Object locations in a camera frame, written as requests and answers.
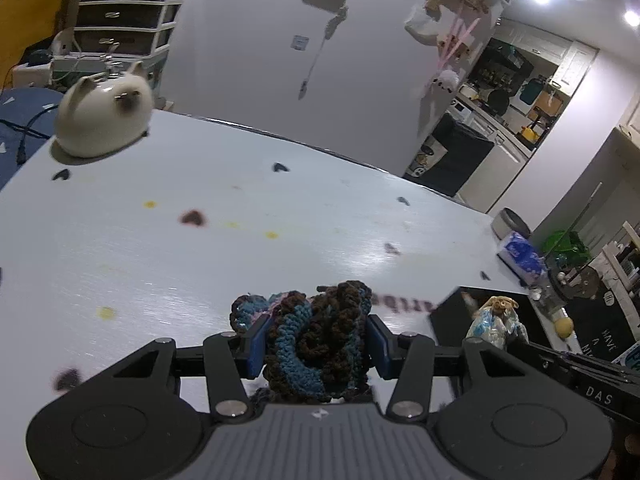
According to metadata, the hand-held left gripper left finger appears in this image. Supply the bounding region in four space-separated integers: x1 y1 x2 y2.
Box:
85 317 272 418

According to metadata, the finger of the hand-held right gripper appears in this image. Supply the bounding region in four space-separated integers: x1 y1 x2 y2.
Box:
520 339 573 378

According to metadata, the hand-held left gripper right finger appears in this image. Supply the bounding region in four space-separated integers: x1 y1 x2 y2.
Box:
365 314 546 418

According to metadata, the dark blue crocheted scrunchie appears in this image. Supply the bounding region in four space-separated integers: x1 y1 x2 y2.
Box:
229 280 374 406

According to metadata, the clear bag of blue scrunchies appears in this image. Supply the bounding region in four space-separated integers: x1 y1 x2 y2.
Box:
464 295 529 352

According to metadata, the black lettered mat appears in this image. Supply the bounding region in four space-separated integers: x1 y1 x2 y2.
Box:
569 284 640 363

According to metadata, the glass jar with black lid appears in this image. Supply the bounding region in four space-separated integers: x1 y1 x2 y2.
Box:
529 265 599 319

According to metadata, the blue tissue pack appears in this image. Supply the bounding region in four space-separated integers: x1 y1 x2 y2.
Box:
496 232 549 284

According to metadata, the green plastic bag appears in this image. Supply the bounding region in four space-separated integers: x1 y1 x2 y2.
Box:
542 229 592 267

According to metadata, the round metal tin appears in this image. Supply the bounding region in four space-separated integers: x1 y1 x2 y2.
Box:
491 207 532 242

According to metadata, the white printed tote bag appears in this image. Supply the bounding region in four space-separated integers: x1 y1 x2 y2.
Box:
404 144 449 182

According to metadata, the black frying pan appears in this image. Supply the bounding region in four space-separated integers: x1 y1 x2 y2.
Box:
487 88 511 117

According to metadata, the white plush sheep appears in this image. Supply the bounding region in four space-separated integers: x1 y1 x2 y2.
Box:
432 68 460 93

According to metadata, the white ceramic cat figure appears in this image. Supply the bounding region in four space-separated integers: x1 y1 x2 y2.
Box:
53 60 154 157

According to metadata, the white drawer unit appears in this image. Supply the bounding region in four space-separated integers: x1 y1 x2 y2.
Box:
72 0 192 57

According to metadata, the hanging wall cord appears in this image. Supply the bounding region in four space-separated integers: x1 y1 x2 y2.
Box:
298 6 349 102

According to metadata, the black cable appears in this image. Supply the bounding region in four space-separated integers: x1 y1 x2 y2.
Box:
0 104 57 165

